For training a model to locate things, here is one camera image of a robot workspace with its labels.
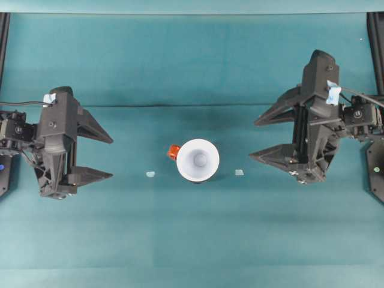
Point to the white paper cup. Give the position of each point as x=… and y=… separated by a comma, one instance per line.
x=192, y=156

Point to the blue-green table cloth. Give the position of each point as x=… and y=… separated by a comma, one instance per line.
x=192, y=240

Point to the blue-green backdrop cloth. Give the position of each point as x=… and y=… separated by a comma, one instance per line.
x=192, y=6

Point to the small white paper scrap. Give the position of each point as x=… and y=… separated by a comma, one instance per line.
x=239, y=172
x=151, y=174

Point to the black metal frame rail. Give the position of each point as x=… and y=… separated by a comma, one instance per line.
x=3, y=48
x=375, y=54

